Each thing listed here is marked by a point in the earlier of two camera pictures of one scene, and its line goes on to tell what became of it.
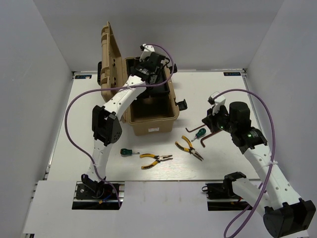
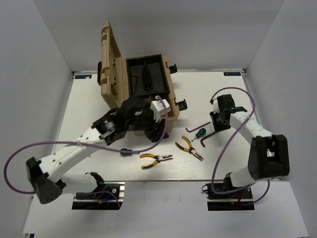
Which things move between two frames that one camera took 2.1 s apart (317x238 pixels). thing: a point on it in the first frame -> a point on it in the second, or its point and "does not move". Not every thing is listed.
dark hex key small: x=195 y=128 does not move
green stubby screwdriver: x=201 y=132 does not move
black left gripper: x=144 y=62 -> x=154 y=134
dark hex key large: x=201 y=139 does not move
